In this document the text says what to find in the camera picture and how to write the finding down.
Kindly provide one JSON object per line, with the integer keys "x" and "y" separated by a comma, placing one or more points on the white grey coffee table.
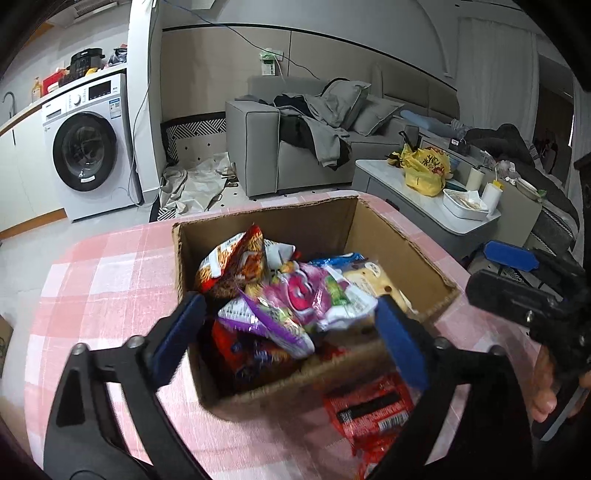
{"x": 406, "y": 217}

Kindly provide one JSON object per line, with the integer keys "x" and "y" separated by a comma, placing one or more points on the purple yellow snack packet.
{"x": 277, "y": 323}

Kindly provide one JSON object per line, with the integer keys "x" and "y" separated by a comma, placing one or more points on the small cardboard box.
{"x": 4, "y": 344}

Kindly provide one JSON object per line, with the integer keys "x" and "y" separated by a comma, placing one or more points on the red box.
{"x": 55, "y": 82}

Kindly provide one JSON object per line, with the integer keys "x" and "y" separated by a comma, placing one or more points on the blue cookie packet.
{"x": 344, "y": 261}

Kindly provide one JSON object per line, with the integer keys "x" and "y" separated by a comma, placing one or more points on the orange noodle snack packet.
{"x": 231, "y": 267}

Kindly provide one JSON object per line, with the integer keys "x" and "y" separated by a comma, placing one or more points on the black bag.
{"x": 117, "y": 56}

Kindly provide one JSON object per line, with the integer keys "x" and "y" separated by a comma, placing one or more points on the brown cardboard box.
{"x": 323, "y": 221}

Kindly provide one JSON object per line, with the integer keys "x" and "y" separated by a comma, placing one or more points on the white cloth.
{"x": 194, "y": 184}

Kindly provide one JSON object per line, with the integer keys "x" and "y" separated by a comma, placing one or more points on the wall power strip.
{"x": 270, "y": 62}

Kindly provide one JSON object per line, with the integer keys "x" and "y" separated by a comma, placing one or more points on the blue pillow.
{"x": 425, "y": 121}

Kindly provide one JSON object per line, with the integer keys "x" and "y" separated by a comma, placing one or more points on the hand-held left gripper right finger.
{"x": 401, "y": 341}

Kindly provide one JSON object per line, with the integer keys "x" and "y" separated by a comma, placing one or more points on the white rectangular container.
{"x": 464, "y": 205}

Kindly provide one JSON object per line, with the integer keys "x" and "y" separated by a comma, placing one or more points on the grey side table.
{"x": 519, "y": 212}

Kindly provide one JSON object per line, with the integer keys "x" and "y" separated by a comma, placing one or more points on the white washing machine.
{"x": 83, "y": 152}

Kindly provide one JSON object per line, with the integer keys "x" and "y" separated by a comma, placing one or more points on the white base cabinet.
{"x": 23, "y": 175}

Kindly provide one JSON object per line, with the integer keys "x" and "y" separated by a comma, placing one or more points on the purple green snack packet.
{"x": 304, "y": 290}

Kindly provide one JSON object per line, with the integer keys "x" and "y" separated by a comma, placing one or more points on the black jacket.
{"x": 293, "y": 129}

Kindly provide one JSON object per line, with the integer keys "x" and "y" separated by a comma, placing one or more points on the grey sofa pillow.
{"x": 376, "y": 115}

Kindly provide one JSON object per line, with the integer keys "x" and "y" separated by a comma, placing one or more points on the yellow plastic bag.
{"x": 422, "y": 170}

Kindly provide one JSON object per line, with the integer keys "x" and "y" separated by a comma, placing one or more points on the orange bottle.
{"x": 36, "y": 91}

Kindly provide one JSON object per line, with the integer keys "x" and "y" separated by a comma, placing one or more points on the grey hoodie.
{"x": 332, "y": 115}

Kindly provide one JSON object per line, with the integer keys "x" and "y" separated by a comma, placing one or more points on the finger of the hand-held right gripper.
{"x": 498, "y": 290}
{"x": 508, "y": 255}

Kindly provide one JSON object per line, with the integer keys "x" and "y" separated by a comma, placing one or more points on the black rice cooker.
{"x": 87, "y": 62}

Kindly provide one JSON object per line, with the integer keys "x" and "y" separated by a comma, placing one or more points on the orange-red barcode snack packet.
{"x": 369, "y": 415}

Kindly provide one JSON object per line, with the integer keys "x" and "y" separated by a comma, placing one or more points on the curved sink faucet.
{"x": 9, "y": 99}

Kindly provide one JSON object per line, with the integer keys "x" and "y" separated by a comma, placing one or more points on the red blue snack packet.
{"x": 240, "y": 355}

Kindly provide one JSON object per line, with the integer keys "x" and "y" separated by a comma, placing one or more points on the person's right hand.
{"x": 545, "y": 392}

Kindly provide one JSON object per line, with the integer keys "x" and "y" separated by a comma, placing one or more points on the white grey snack packet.
{"x": 280, "y": 251}

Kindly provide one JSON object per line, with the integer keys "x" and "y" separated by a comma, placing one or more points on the pink checked tablecloth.
{"x": 101, "y": 286}

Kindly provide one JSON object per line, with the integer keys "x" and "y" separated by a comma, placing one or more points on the white paper roll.
{"x": 474, "y": 179}

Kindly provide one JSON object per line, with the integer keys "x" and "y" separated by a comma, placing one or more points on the beige snack packet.
{"x": 369, "y": 279}

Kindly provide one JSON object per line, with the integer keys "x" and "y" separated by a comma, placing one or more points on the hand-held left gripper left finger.
{"x": 178, "y": 332}

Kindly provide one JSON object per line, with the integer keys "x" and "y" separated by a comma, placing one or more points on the grey sofa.
{"x": 258, "y": 152}

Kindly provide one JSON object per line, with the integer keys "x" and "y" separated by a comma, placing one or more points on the dark blanket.
{"x": 503, "y": 143}

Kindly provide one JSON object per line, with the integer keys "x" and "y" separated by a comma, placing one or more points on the white curtain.
{"x": 494, "y": 69}

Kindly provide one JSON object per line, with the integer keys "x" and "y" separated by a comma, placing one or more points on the white cup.
{"x": 491, "y": 196}

